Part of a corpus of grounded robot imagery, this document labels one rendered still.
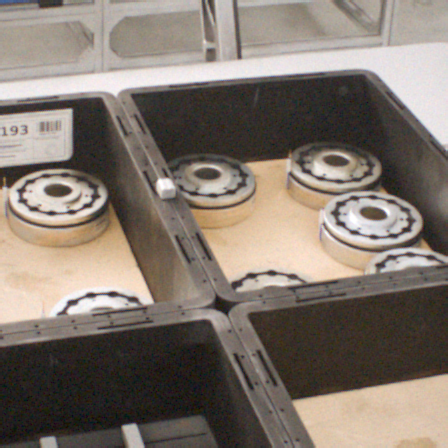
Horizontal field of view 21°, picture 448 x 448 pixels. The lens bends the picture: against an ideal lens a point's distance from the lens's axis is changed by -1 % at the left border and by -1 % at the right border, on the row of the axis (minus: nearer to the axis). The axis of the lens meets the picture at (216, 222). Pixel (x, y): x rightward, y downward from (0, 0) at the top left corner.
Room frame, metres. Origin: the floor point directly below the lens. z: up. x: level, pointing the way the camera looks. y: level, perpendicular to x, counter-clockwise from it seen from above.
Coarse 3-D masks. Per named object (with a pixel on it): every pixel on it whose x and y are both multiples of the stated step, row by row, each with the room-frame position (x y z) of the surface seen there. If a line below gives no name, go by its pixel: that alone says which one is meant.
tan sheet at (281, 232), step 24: (264, 168) 1.21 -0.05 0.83; (264, 192) 1.16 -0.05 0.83; (384, 192) 1.17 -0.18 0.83; (264, 216) 1.11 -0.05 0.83; (288, 216) 1.11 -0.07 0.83; (312, 216) 1.11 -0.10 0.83; (216, 240) 1.06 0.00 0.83; (240, 240) 1.06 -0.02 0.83; (264, 240) 1.06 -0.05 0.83; (288, 240) 1.06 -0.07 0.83; (312, 240) 1.07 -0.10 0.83; (240, 264) 1.02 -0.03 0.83; (264, 264) 1.02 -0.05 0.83; (288, 264) 1.02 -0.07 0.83; (312, 264) 1.02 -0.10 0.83; (336, 264) 1.03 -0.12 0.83
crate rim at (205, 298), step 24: (48, 96) 1.16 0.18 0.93; (72, 96) 1.16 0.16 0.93; (96, 96) 1.17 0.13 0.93; (120, 120) 1.12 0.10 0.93; (144, 168) 1.02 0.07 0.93; (168, 216) 0.94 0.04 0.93; (168, 240) 0.91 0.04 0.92; (192, 264) 0.86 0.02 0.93; (192, 288) 0.84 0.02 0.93; (96, 312) 0.79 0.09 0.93; (120, 312) 0.79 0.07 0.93; (144, 312) 0.79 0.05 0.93; (168, 312) 0.79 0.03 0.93
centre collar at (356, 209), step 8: (368, 200) 1.09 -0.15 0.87; (352, 208) 1.07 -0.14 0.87; (360, 208) 1.08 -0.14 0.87; (368, 208) 1.08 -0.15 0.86; (376, 208) 1.08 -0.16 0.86; (384, 208) 1.08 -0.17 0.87; (392, 208) 1.08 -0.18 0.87; (352, 216) 1.06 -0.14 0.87; (360, 216) 1.06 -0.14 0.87; (392, 216) 1.06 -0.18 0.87; (360, 224) 1.05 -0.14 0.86; (368, 224) 1.05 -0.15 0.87; (376, 224) 1.05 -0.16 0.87; (384, 224) 1.05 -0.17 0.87; (392, 224) 1.05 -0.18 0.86
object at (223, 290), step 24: (336, 72) 1.26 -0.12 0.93; (360, 72) 1.27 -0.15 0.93; (120, 96) 1.17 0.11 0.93; (144, 96) 1.18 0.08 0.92; (384, 96) 1.21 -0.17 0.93; (408, 120) 1.16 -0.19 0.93; (144, 144) 1.07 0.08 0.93; (432, 144) 1.11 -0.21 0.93; (192, 216) 0.94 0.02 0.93; (192, 240) 0.90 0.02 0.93; (216, 264) 0.87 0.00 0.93; (216, 288) 0.83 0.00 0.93; (264, 288) 0.83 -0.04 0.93; (288, 288) 0.84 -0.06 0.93; (312, 288) 0.84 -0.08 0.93; (336, 288) 0.84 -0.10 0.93
